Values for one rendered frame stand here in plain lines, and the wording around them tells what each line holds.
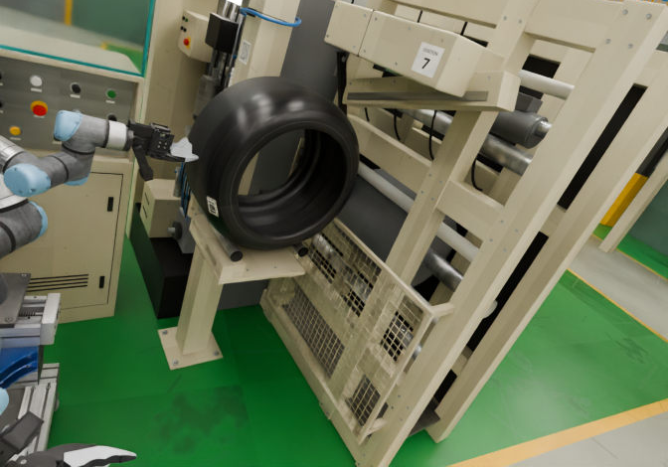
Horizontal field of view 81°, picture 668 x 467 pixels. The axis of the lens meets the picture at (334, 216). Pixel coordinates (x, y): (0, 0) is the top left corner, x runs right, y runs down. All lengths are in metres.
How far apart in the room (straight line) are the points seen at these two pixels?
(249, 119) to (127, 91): 0.79
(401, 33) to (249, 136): 0.56
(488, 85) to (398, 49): 0.29
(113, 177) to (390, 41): 1.29
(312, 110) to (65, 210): 1.21
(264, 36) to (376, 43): 0.40
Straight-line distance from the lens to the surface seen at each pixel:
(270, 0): 1.54
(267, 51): 1.56
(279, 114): 1.21
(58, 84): 1.86
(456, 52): 1.20
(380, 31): 1.41
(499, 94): 1.24
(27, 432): 0.65
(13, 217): 1.43
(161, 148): 1.24
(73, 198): 2.00
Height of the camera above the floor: 1.69
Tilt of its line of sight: 24 degrees down
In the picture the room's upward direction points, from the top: 21 degrees clockwise
